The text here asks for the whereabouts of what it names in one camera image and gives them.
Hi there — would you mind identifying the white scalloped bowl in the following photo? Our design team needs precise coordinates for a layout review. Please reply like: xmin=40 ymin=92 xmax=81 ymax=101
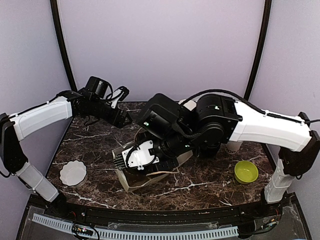
xmin=59 ymin=160 xmax=88 ymax=189

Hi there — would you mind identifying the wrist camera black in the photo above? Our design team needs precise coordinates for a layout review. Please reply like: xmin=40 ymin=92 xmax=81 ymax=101
xmin=136 ymin=93 xmax=180 ymax=140
xmin=85 ymin=76 xmax=109 ymax=98

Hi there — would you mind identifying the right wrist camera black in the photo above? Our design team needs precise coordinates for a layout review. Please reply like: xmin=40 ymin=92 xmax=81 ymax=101
xmin=136 ymin=93 xmax=180 ymax=140

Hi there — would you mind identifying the stack of paper cups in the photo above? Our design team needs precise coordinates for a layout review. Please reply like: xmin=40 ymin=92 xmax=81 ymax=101
xmin=178 ymin=99 xmax=197 ymax=112

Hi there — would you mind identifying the left black frame post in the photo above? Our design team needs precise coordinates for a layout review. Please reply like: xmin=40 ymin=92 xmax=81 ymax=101
xmin=49 ymin=0 xmax=78 ymax=91

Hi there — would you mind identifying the right black frame post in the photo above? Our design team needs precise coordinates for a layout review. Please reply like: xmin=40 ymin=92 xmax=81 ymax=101
xmin=244 ymin=0 xmax=273 ymax=100

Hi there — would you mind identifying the white cable duct strip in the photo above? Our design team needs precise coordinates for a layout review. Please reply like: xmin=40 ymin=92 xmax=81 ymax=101
xmin=31 ymin=213 xmax=239 ymax=240

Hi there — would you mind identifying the cream paper bag with handles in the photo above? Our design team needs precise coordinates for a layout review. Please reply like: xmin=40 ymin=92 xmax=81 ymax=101
xmin=111 ymin=129 xmax=193 ymax=193

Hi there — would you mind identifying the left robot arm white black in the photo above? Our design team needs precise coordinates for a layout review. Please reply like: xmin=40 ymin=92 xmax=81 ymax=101
xmin=0 ymin=88 xmax=132 ymax=218

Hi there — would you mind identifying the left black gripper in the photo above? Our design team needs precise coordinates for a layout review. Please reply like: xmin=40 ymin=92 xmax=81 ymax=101
xmin=88 ymin=98 xmax=132 ymax=128

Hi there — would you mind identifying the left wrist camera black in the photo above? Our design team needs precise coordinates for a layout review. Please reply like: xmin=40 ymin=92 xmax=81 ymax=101
xmin=85 ymin=76 xmax=109 ymax=98

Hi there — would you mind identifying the green bowl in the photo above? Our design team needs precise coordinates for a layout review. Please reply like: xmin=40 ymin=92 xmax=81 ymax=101
xmin=234 ymin=160 xmax=259 ymax=185

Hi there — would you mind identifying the black frame post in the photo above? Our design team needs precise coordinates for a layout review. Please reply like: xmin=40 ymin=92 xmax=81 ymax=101
xmin=49 ymin=0 xmax=78 ymax=91
xmin=244 ymin=0 xmax=273 ymax=100

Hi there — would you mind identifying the white cup holding straws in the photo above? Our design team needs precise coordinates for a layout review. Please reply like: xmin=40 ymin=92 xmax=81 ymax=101
xmin=225 ymin=141 xmax=243 ymax=155

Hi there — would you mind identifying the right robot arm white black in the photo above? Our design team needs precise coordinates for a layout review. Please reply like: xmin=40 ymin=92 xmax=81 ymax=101
xmin=146 ymin=90 xmax=320 ymax=217

